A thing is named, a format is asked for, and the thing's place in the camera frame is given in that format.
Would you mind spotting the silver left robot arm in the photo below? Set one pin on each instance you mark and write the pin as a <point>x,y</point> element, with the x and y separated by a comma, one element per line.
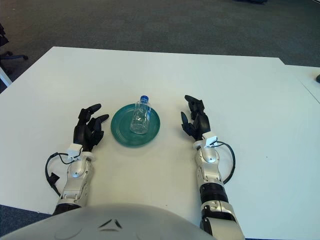
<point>75,180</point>

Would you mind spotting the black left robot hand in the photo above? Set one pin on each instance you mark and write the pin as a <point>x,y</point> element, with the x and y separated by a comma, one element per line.
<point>85,132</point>

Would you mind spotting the silver robot torso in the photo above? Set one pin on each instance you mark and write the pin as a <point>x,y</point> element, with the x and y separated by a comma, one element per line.
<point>75,225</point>

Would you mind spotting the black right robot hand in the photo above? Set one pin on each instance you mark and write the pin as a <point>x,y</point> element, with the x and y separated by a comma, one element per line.
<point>200,122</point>

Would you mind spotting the black office chair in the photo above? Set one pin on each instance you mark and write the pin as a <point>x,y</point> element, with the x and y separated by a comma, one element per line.
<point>10,56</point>

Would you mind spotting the green round plate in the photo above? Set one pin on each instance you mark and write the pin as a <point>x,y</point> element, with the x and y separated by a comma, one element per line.
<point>122,132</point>

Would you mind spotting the clear bottle with blue cap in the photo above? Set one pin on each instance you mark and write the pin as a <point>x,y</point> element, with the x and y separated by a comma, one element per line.
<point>140,117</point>

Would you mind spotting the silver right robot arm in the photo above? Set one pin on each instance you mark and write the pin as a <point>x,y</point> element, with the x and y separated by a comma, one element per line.
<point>212,175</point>

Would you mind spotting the dark flat device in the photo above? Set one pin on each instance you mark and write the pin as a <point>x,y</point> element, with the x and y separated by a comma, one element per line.
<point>318,78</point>

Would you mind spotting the white desk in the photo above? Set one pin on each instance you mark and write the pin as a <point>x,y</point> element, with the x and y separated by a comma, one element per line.
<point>5,75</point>

